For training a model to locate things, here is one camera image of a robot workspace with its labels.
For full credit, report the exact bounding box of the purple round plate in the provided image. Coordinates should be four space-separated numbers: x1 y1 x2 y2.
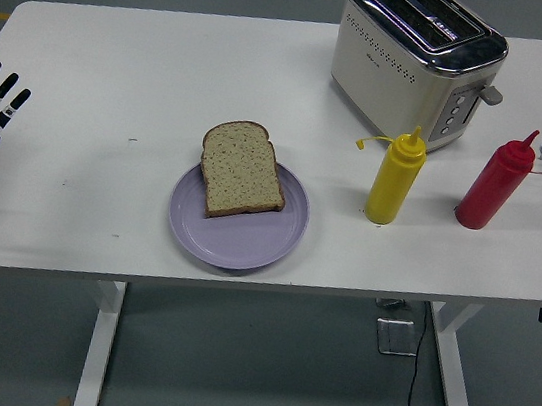
162 148 317 280

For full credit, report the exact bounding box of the brown bread slice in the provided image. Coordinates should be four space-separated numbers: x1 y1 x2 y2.
191 114 297 230

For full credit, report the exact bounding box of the yellow squeeze bottle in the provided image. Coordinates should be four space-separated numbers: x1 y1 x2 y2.
343 116 432 231

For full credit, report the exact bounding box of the square metal floor plate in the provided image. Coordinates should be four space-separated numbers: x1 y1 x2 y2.
371 316 423 360

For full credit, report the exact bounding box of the cream and chrome toaster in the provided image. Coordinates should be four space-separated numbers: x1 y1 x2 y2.
320 0 518 164

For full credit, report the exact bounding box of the white table leg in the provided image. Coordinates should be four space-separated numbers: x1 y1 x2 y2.
416 298 494 406
71 276 130 406

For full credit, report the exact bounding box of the small grey floor bracket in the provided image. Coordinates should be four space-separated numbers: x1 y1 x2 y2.
375 296 413 313

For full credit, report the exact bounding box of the black floor cable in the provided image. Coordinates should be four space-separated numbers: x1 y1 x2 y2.
401 298 433 406

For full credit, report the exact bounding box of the red squeeze bottle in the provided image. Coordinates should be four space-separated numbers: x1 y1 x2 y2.
451 120 542 240

